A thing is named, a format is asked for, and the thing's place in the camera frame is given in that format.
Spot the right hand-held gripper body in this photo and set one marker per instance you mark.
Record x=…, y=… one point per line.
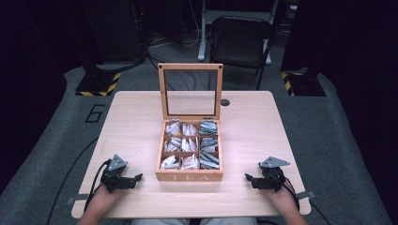
x=272, y=178

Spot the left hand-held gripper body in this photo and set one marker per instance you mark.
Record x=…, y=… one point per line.
x=114, y=175

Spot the person's right hand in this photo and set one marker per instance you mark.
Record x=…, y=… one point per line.
x=281, y=200

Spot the person's left hand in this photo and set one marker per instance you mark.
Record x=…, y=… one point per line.
x=104, y=200

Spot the grey tape strip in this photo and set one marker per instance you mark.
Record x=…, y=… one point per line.
x=305, y=195
x=78, y=198

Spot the pile of grey-blue tea bags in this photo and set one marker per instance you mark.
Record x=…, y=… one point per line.
x=209, y=144

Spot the pile of white tea bags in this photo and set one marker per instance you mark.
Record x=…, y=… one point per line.
x=182, y=144

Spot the wooden tea box with lid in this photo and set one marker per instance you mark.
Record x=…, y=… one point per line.
x=189, y=125

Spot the black table grommet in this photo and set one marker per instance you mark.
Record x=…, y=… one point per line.
x=225, y=102

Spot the black folding chair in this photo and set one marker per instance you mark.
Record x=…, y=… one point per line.
x=239, y=47

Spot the yellow-black striped base plate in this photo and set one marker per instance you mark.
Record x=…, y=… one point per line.
x=302, y=83
x=99, y=84

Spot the white metal desk frame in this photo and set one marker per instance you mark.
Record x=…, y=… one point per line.
x=206, y=31

